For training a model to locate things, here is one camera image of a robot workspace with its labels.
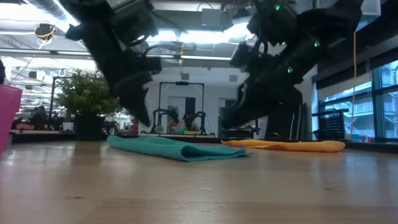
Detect pink plastic basket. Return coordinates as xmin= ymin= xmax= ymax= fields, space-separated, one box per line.
xmin=0 ymin=83 xmax=24 ymax=156

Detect person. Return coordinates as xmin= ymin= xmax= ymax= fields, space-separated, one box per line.
xmin=169 ymin=111 xmax=200 ymax=135
xmin=30 ymin=105 xmax=50 ymax=131

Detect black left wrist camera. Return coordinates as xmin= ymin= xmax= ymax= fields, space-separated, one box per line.
xmin=107 ymin=0 xmax=160 ymax=40

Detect yellow hanging cable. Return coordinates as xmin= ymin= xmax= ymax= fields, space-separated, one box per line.
xmin=350 ymin=30 xmax=358 ymax=136

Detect orange microfiber towel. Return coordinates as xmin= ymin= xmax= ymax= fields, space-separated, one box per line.
xmin=221 ymin=138 xmax=346 ymax=153

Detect black station frame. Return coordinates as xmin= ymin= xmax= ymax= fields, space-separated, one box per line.
xmin=150 ymin=80 xmax=216 ymax=137

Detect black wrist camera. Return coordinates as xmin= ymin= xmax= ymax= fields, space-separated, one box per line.
xmin=107 ymin=0 xmax=160 ymax=40
xmin=229 ymin=40 xmax=269 ymax=77

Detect black perforated rack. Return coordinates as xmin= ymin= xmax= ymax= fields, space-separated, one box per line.
xmin=312 ymin=108 xmax=351 ymax=141

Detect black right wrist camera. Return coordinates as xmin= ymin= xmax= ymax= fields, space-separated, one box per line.
xmin=229 ymin=40 xmax=269 ymax=77

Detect black shelf cart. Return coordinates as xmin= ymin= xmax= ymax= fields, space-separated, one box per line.
xmin=219 ymin=123 xmax=261 ymax=139

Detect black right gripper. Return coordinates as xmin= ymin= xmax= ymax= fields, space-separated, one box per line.
xmin=220 ymin=66 xmax=305 ymax=129

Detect green potted plant black pot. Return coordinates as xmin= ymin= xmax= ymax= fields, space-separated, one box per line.
xmin=55 ymin=68 xmax=121 ymax=141

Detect yellow black cord reel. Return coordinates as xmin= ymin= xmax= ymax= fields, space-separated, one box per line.
xmin=33 ymin=22 xmax=57 ymax=41

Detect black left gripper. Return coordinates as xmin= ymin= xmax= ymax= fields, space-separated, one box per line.
xmin=66 ymin=21 xmax=163 ymax=128

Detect black leaning panels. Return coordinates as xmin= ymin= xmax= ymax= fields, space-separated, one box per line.
xmin=264 ymin=102 xmax=308 ymax=141

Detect teal microfiber towel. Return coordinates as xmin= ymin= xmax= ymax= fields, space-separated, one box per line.
xmin=106 ymin=134 xmax=253 ymax=163

